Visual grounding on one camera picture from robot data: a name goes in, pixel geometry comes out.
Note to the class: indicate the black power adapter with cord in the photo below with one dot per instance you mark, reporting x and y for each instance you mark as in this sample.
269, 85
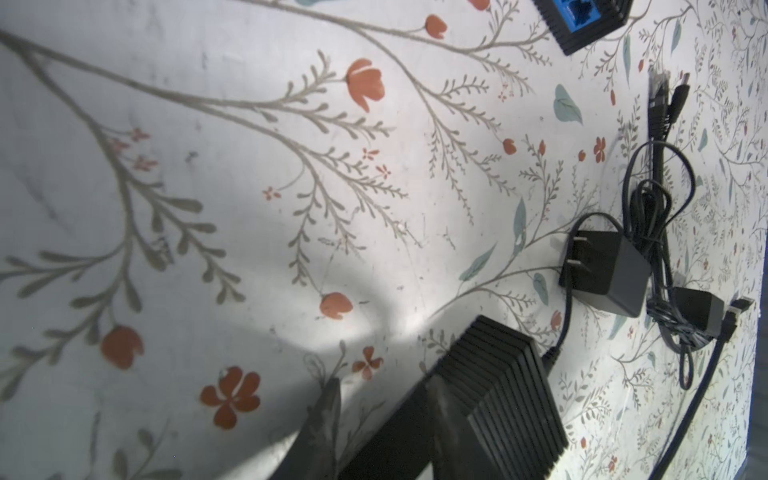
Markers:
623, 266

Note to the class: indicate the floral patterned table mat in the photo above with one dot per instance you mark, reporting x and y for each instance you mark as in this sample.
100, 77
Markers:
210, 208

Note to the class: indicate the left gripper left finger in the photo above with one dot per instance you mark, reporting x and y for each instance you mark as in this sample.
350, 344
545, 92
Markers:
313, 452

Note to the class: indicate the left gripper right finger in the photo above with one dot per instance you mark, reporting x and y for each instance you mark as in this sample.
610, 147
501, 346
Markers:
455, 449

